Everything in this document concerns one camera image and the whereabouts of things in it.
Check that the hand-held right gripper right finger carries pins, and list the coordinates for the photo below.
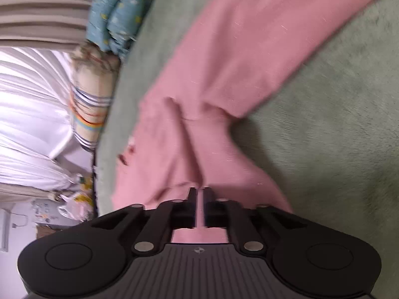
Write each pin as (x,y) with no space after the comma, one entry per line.
(208,202)

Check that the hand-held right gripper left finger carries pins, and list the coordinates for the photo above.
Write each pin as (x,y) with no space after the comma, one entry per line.
(191,202)

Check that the pink sweatshirt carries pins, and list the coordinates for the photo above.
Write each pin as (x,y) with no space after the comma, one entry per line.
(233,53)

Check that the white plastic bag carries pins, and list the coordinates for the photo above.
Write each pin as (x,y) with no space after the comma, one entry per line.
(74,205)

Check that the green blanket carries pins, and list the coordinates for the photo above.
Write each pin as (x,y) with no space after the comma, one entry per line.
(327,115)

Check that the plaid pillow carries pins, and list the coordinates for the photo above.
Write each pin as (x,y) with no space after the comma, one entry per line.
(93,81)

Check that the beige curtain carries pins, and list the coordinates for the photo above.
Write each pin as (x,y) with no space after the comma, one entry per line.
(28,191)

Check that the teal floral quilt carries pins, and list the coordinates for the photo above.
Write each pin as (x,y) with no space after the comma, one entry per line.
(124,12)

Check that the brown striped curtain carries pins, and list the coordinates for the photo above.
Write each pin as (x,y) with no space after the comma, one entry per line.
(40,15)

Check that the wall stickers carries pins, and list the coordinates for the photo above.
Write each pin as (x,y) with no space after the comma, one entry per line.
(42,211)

